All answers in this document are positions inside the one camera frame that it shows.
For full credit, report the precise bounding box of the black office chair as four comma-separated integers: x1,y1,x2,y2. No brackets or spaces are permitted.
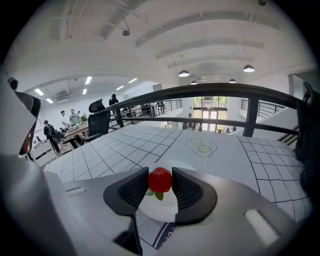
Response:
84,98,111,143

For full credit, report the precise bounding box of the white slatted crate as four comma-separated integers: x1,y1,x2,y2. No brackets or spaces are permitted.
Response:
29,139,59,168

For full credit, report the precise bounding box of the black metal railing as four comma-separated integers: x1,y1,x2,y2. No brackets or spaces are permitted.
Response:
103,83,302,138

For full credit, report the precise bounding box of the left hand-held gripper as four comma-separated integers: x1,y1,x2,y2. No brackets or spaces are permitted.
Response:
0,71,42,156

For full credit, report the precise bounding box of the white grid print tablecloth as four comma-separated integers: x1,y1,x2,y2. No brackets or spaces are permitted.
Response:
43,124,314,251

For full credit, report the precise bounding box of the group of ceiling strip lights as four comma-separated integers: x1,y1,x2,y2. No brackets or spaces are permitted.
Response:
34,75,138,104

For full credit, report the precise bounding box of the wooden work table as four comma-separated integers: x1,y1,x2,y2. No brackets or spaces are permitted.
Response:
61,123,90,149

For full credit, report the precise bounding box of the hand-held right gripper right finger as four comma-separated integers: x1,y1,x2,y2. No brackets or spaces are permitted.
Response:
171,166,218,225

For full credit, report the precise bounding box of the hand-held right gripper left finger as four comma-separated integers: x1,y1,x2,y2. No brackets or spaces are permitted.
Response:
103,166,150,256

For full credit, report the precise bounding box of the black balcony railing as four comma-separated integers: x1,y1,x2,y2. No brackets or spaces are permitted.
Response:
240,98,286,119
139,98,183,119

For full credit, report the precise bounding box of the black hanging cloth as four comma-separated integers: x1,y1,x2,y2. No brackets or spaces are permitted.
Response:
293,81,320,198

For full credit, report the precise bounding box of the white round plate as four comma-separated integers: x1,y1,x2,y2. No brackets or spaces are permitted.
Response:
138,159,198,223

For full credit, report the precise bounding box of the glass entrance door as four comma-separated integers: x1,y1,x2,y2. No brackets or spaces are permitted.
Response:
192,95,229,133

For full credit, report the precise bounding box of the red strawberry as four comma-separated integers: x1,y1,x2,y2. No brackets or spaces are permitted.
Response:
145,167,173,201

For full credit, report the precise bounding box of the black stair railing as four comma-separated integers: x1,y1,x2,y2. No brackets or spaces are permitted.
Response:
276,124,300,147

